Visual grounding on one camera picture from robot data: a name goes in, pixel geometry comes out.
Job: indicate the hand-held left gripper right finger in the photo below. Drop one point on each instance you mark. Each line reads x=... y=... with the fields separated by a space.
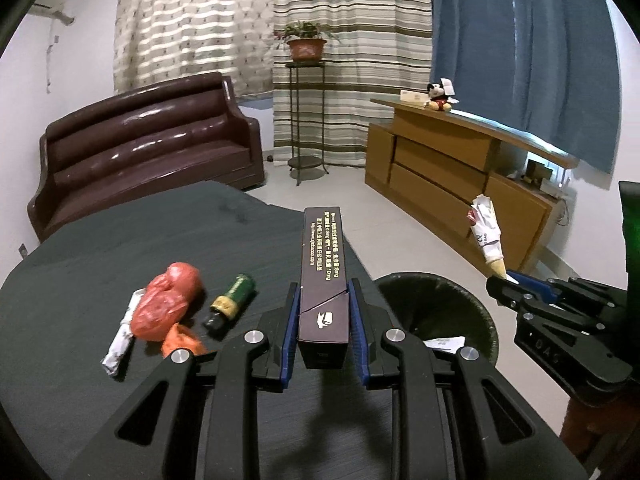
x=359 y=330

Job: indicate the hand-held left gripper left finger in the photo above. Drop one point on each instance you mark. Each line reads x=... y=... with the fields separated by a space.
x=287 y=330

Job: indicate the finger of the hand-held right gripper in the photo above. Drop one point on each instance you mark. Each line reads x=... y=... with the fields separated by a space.
x=530 y=284
x=505 y=292

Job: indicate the white paper cone wrapper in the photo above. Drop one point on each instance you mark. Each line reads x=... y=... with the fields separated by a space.
x=487 y=240

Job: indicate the long dark brown box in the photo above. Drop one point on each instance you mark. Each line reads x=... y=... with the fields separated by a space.
x=322 y=285

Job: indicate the green bottle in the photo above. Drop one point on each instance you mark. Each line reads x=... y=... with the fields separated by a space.
x=235 y=295

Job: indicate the black bin with liner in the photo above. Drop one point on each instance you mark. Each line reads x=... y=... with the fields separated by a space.
x=435 y=305

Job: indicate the orange plastic bag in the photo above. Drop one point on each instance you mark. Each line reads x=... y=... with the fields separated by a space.
x=182 y=340

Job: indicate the red plastic bag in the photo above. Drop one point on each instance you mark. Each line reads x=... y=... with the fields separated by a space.
x=165 y=300

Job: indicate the person's right forearm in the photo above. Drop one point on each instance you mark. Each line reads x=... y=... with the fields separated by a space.
x=590 y=425

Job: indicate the white router device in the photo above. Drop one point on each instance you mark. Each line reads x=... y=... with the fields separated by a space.
x=557 y=187

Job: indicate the small dark box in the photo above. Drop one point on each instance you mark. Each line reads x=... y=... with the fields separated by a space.
x=537 y=170

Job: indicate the wooden cabinet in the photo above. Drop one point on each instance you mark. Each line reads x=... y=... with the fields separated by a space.
x=435 y=180

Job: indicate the black metal plant stand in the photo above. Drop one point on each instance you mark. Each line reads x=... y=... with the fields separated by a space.
x=305 y=162

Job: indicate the mouse plush toy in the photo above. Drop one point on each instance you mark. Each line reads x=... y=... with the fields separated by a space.
x=440 y=97

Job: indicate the small beige box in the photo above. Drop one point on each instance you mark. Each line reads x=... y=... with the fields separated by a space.
x=412 y=97

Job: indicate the brown leather sofa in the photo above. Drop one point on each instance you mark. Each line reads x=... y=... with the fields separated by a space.
x=140 y=150

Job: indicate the blue curtain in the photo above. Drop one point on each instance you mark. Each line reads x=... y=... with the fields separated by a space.
x=520 y=50

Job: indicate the potted plant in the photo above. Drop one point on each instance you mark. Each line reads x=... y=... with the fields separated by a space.
x=306 y=49

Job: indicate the striped curtain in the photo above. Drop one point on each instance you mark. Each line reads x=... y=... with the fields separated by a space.
x=360 y=35

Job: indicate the beige patterned curtain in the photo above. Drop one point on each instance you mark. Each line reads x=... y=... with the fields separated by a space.
x=190 y=20

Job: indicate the white air conditioner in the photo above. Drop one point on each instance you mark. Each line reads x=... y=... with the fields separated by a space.
x=50 y=5

